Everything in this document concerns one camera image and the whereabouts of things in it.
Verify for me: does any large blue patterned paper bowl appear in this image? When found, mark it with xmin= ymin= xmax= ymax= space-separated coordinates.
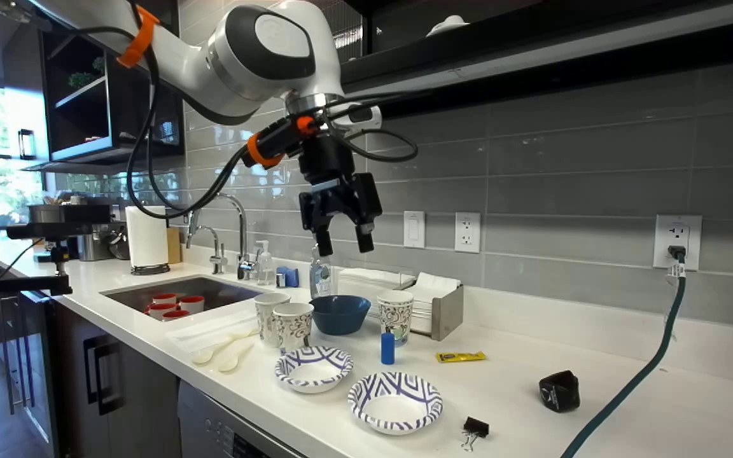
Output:
xmin=346 ymin=370 xmax=446 ymax=438

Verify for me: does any black cabinet door handle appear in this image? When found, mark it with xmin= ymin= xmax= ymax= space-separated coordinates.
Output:
xmin=81 ymin=333 xmax=128 ymax=417

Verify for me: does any small glass jar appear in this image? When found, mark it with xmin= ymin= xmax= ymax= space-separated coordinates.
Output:
xmin=15 ymin=127 xmax=39 ymax=162

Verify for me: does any dark blue bowl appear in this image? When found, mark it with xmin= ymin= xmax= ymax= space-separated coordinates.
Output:
xmin=307 ymin=293 xmax=375 ymax=335

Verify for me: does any white plastic spoon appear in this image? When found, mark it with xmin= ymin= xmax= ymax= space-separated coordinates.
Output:
xmin=192 ymin=331 xmax=254 ymax=370
xmin=217 ymin=338 xmax=259 ymax=377

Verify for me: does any dark upper wall cabinet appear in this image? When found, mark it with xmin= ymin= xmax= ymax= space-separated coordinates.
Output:
xmin=338 ymin=0 xmax=733 ymax=119

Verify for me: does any small black block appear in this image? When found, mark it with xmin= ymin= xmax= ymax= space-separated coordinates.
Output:
xmin=538 ymin=370 xmax=584 ymax=414

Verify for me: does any chrome sink faucet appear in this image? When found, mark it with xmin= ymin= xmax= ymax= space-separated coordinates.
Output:
xmin=183 ymin=191 xmax=254 ymax=283

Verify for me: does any white light switch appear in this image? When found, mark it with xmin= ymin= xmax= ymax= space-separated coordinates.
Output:
xmin=403 ymin=209 xmax=427 ymax=249

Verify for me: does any white paper towel roll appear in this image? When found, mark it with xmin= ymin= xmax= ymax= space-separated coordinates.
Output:
xmin=123 ymin=204 xmax=173 ymax=274

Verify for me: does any dark open wall shelf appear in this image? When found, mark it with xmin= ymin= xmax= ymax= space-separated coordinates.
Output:
xmin=39 ymin=27 xmax=185 ymax=170

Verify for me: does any white wall outlet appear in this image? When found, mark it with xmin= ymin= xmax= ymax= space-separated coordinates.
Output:
xmin=452 ymin=210 xmax=483 ymax=255

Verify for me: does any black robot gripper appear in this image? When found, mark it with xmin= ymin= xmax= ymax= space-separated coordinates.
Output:
xmin=298 ymin=134 xmax=385 ymax=259

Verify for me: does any teal green power cable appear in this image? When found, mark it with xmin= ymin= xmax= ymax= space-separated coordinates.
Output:
xmin=557 ymin=270 xmax=689 ymax=458

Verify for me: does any yellow packet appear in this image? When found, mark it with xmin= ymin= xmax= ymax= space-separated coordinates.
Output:
xmin=435 ymin=349 xmax=489 ymax=366

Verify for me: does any blue sponge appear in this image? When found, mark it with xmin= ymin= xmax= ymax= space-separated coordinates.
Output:
xmin=273 ymin=264 xmax=302 ymax=289

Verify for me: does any clear soap bottle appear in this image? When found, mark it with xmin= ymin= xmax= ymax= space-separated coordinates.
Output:
xmin=250 ymin=238 xmax=276 ymax=287

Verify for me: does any dishwasher front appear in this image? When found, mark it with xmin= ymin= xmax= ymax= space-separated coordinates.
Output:
xmin=176 ymin=378 xmax=300 ymax=458

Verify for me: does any small blue patterned paper bowl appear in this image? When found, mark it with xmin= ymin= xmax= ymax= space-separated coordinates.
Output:
xmin=273 ymin=344 xmax=354 ymax=395

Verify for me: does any white outlet with black plug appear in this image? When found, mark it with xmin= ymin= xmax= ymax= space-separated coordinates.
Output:
xmin=652 ymin=214 xmax=704 ymax=274

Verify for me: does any steel sink basin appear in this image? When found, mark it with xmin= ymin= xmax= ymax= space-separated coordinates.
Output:
xmin=100 ymin=274 xmax=262 ymax=324

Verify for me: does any black binder clip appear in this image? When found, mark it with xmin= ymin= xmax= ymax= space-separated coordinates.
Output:
xmin=459 ymin=414 xmax=491 ymax=452

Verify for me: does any small blue bottle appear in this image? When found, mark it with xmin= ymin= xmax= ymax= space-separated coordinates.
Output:
xmin=380 ymin=326 xmax=398 ymax=366

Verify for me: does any black camera stand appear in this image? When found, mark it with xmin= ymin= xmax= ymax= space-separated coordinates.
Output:
xmin=0 ymin=198 xmax=118 ymax=300

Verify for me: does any patterned paper cup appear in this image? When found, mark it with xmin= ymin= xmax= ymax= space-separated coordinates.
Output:
xmin=267 ymin=300 xmax=316 ymax=356
xmin=377 ymin=289 xmax=417 ymax=345
xmin=251 ymin=289 xmax=293 ymax=345

